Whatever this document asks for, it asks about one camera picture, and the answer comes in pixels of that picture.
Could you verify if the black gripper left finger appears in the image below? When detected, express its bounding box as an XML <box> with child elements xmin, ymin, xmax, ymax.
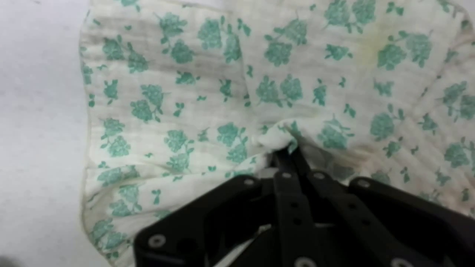
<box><xmin>133</xmin><ymin>146</ymin><xmax>318</xmax><ymax>267</ymax></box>

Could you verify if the white towel green floral print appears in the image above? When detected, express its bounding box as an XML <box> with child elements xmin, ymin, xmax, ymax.
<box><xmin>79</xmin><ymin>0</ymin><xmax>475</xmax><ymax>267</ymax></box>

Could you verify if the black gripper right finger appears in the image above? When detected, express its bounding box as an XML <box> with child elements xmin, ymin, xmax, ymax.
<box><xmin>289</xmin><ymin>146</ymin><xmax>475</xmax><ymax>267</ymax></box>

